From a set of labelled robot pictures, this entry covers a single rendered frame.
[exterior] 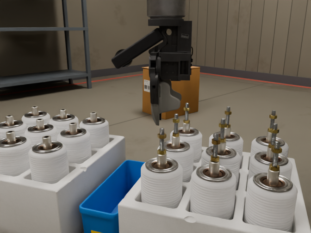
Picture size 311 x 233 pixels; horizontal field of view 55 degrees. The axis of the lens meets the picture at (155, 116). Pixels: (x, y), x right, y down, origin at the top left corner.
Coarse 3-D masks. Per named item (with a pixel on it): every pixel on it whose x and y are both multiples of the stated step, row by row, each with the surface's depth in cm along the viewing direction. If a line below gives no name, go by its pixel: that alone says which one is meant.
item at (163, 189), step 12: (144, 168) 66; (180, 168) 67; (144, 180) 66; (156, 180) 64; (168, 180) 64; (180, 180) 66; (144, 192) 67; (156, 192) 65; (168, 192) 65; (180, 192) 68; (156, 204) 65; (168, 204) 65
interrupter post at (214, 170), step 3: (210, 159) 64; (210, 162) 63; (213, 162) 62; (216, 162) 62; (219, 162) 63; (210, 165) 63; (213, 165) 62; (216, 165) 62; (219, 165) 63; (210, 168) 63; (213, 168) 62; (216, 168) 62; (210, 171) 63; (213, 171) 63; (216, 171) 63; (210, 174) 63; (213, 174) 63; (216, 174) 63
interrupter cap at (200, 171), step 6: (198, 168) 65; (204, 168) 66; (222, 168) 66; (198, 174) 63; (204, 174) 63; (222, 174) 63; (228, 174) 63; (210, 180) 61; (216, 180) 60; (222, 180) 60
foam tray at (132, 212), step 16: (240, 176) 78; (128, 192) 70; (240, 192) 70; (128, 208) 65; (144, 208) 64; (160, 208) 64; (176, 208) 64; (240, 208) 64; (304, 208) 64; (128, 224) 66; (144, 224) 64; (160, 224) 63; (176, 224) 62; (192, 224) 60; (208, 224) 59; (224, 224) 59; (240, 224) 59; (304, 224) 59
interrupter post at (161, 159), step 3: (159, 156) 66; (162, 156) 66; (165, 156) 66; (159, 159) 66; (162, 159) 66; (165, 159) 66; (159, 162) 66; (162, 162) 66; (165, 162) 67; (159, 165) 67; (162, 165) 67; (165, 165) 67
